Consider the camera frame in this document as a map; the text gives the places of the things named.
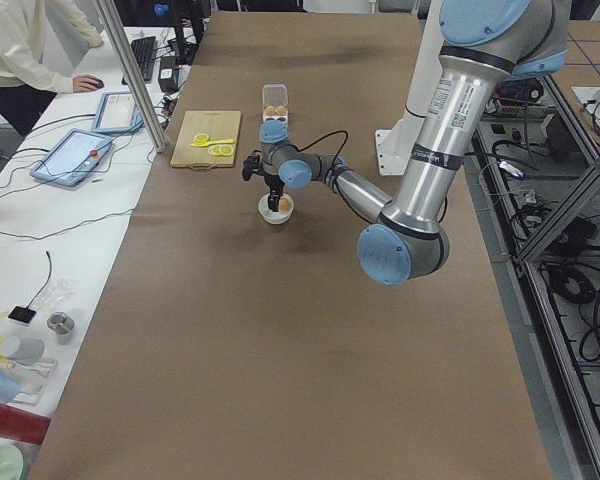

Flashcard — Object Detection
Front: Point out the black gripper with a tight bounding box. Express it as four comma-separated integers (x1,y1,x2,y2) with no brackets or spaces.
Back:
262,172,283,212

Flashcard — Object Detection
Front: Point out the clear plastic egg box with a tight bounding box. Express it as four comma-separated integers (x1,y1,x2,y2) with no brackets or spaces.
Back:
262,83,289,123

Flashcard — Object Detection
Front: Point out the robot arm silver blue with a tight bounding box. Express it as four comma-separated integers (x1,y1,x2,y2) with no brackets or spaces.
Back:
259,1,571,285

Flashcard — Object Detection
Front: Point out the person's hand on mouse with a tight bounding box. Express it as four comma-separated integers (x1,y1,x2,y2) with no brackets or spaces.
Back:
72,74,104,93

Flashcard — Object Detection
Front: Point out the white bowl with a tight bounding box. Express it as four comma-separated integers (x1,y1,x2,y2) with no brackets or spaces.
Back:
258,194,294,225

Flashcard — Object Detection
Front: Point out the lower lemon slice of pair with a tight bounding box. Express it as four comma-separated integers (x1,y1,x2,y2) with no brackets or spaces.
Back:
219,144,234,156

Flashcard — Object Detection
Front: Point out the lemon slice of pair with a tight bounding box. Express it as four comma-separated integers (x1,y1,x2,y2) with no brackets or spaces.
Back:
207,145,222,156
219,144,234,156

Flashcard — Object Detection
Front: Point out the upper lemon slice of pair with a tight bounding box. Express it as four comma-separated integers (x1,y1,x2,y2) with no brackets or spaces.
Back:
207,145,222,156

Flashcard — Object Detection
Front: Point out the yellow plastic knife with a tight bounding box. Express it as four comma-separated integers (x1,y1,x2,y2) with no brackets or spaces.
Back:
189,138,235,148

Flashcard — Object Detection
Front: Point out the wooden cutting board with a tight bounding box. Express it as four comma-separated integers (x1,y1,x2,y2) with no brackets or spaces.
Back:
170,110,242,169

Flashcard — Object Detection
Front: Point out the lemon slice near knife tip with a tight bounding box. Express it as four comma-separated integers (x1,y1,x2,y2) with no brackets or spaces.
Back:
191,133,210,146

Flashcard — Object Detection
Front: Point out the far blue teach pendant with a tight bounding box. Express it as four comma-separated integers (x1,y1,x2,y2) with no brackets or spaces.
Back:
91,92,143,135

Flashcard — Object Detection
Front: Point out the blue teach pendant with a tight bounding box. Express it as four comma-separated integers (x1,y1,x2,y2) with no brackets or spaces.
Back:
30,129,113,187
91,92,143,135

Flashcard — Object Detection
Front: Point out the black keyboard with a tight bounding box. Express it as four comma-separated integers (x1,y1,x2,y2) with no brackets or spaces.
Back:
130,36,157,83

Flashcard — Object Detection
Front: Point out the near blue teach pendant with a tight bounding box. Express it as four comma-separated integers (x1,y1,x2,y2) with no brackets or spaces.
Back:
30,129,113,187

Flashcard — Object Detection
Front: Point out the small metal cup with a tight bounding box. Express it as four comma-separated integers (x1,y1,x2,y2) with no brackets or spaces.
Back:
47,311,75,345

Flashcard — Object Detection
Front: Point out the black square pad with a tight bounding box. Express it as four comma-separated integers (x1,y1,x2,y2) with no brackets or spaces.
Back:
8,306,36,325

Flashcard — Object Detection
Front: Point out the person in white sweater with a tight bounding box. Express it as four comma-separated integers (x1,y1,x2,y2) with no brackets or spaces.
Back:
0,0,74,137

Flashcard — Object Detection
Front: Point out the red cylinder bottle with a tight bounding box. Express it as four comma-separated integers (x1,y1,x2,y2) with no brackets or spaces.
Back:
0,403,51,445

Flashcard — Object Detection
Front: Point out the green bowl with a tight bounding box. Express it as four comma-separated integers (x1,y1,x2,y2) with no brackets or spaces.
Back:
0,445,25,480

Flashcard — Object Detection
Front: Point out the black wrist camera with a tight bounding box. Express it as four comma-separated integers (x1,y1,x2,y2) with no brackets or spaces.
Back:
242,154,262,181

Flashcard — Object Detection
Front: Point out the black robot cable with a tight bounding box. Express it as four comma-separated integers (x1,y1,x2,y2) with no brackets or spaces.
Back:
295,130,350,174

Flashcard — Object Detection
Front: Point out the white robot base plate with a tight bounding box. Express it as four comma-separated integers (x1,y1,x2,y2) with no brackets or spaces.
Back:
374,128,409,176

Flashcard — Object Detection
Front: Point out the aluminium frame post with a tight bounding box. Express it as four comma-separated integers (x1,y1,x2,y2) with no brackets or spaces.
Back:
94,0,167,153

